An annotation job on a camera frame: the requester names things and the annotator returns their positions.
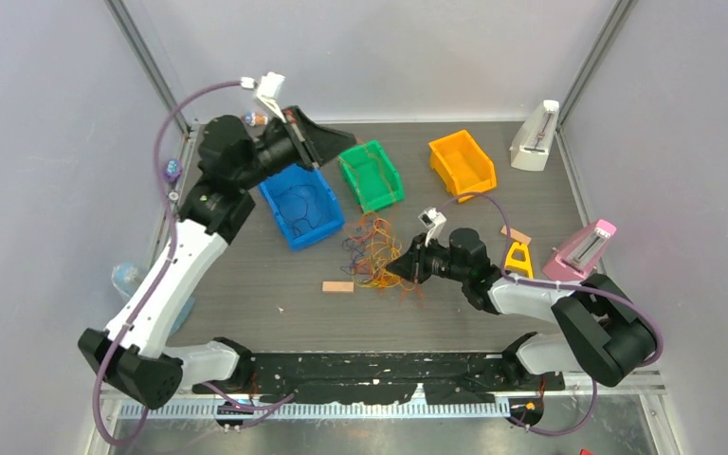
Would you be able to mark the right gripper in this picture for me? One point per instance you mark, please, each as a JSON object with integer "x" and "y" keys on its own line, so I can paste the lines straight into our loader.
{"x": 413, "y": 265}

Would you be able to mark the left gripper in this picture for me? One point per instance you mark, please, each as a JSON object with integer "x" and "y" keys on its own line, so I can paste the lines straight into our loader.
{"x": 317, "y": 142}

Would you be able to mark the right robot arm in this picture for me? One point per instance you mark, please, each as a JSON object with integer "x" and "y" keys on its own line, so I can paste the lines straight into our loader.
{"x": 597, "y": 333}

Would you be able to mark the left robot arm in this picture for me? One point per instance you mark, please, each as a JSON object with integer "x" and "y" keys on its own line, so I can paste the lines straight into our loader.
{"x": 131, "y": 353}

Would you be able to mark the green plastic bin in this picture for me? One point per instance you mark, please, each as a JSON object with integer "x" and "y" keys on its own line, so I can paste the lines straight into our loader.
{"x": 374, "y": 180}

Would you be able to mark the blue plastic bin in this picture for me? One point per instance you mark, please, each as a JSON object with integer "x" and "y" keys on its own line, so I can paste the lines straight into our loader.
{"x": 303, "y": 205}

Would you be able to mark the small toy figurine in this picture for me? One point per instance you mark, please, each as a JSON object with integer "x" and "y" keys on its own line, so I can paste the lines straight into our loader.
{"x": 255, "y": 119}

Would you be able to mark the yellow triangular toy right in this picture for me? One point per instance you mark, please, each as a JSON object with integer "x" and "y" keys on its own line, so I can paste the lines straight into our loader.
{"x": 518, "y": 260}

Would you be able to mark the orange plastic bin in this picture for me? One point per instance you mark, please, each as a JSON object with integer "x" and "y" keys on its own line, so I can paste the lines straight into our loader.
{"x": 462, "y": 165}

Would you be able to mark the small wooden block right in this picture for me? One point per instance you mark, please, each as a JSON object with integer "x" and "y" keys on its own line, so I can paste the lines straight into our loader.
{"x": 516, "y": 235}

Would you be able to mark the purple round toy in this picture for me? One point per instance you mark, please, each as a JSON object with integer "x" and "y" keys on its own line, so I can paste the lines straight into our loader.
{"x": 172, "y": 171}

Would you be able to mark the white metronome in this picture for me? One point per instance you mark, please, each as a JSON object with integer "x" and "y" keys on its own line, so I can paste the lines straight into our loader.
{"x": 530, "y": 148}

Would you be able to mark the pink metronome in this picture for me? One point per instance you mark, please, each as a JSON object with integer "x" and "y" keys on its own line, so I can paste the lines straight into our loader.
{"x": 577, "y": 257}

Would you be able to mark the clear blue plastic container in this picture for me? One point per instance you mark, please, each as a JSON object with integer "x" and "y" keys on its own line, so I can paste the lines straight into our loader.
{"x": 127, "y": 278}

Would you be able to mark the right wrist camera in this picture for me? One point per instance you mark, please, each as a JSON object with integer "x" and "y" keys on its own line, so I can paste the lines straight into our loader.
{"x": 434, "y": 222}

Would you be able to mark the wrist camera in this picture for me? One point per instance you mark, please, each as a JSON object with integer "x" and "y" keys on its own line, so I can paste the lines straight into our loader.
{"x": 434, "y": 222}
{"x": 267, "y": 91}

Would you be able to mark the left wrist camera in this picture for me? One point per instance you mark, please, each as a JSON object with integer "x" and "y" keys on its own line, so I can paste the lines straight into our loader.
{"x": 267, "y": 91}

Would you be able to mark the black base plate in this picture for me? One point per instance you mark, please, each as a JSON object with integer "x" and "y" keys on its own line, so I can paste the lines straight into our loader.
{"x": 379, "y": 378}

